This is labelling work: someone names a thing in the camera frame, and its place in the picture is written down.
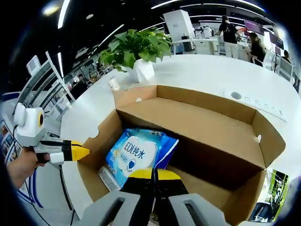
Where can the silver green soft packet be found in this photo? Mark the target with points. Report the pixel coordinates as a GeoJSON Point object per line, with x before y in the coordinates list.
{"type": "Point", "coordinates": [279, 188]}

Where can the white power strip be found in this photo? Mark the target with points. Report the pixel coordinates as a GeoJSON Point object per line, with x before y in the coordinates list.
{"type": "Point", "coordinates": [258, 103]}

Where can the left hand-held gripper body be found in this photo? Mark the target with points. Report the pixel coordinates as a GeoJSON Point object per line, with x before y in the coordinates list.
{"type": "Point", "coordinates": [29, 127]}

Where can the white paper cup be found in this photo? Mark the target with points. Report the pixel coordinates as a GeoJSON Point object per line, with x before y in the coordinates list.
{"type": "Point", "coordinates": [114, 84]}

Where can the green plant in white pot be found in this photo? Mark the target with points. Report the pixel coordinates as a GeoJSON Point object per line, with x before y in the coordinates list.
{"type": "Point", "coordinates": [141, 47]}

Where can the purple wall screen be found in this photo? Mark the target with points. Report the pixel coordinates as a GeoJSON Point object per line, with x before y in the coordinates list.
{"type": "Point", "coordinates": [277, 40]}
{"type": "Point", "coordinates": [256, 26]}

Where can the person's left hand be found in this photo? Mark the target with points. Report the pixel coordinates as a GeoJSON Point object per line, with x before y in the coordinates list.
{"type": "Point", "coordinates": [29, 162]}

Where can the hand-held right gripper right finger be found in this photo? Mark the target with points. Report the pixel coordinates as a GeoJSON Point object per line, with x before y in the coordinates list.
{"type": "Point", "coordinates": [171, 188]}

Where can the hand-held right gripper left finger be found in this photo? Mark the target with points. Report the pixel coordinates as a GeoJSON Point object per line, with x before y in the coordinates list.
{"type": "Point", "coordinates": [138, 200]}

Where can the white office chair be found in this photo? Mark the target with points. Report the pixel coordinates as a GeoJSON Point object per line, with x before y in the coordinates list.
{"type": "Point", "coordinates": [269, 60]}

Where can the grey office chair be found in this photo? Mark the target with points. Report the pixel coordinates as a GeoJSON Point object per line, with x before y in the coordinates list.
{"type": "Point", "coordinates": [285, 69]}

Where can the brown cardboard shoe box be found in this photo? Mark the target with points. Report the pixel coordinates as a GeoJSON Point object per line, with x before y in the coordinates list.
{"type": "Point", "coordinates": [211, 117]}

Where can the blue soft wipes pack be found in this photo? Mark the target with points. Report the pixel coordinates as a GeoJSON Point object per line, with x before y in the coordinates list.
{"type": "Point", "coordinates": [136, 153]}

